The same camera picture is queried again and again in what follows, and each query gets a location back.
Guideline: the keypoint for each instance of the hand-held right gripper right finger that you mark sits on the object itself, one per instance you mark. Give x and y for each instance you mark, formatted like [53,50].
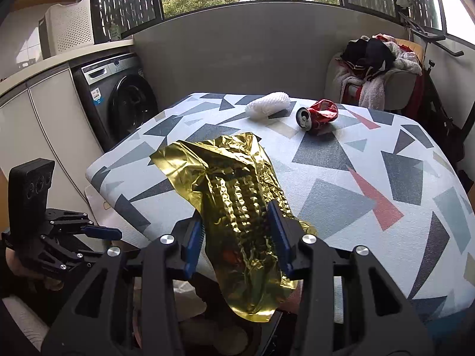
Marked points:
[280,237]

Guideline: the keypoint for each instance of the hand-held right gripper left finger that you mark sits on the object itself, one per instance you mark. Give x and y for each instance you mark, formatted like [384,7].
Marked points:
[193,244]

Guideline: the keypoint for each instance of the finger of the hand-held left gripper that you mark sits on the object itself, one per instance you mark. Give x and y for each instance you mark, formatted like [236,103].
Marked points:
[74,256]
[104,232]

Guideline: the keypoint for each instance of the gold foil wrapper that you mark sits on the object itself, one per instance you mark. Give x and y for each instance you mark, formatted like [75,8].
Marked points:
[237,193]

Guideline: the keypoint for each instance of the white cabinet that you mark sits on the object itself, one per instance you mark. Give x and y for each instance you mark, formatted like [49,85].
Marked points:
[48,126]

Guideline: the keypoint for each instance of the grey washing machine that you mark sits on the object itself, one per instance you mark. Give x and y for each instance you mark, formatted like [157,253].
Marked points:
[126,104]

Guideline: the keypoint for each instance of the crushed red drink can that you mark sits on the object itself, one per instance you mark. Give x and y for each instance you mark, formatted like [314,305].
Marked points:
[323,113]

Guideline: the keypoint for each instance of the white foam fruit net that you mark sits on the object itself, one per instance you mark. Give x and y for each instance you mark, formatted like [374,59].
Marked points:
[267,104]

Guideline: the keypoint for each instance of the white perforated laundry basket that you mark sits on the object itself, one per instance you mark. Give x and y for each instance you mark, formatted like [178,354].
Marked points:
[70,29]

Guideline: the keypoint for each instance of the white fluffy towel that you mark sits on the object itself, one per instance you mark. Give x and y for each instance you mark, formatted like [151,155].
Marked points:
[371,92]

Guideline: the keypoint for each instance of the small green bottle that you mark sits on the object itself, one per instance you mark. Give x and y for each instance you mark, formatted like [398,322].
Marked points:
[114,31]

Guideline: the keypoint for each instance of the beige chair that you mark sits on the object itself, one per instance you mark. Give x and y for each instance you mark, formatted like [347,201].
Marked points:
[399,81]

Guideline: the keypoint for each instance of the black exercise bike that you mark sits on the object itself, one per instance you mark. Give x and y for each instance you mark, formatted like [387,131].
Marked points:
[441,118]

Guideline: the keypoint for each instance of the pile of clothes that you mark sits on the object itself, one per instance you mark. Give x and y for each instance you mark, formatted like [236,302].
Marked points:
[371,55]

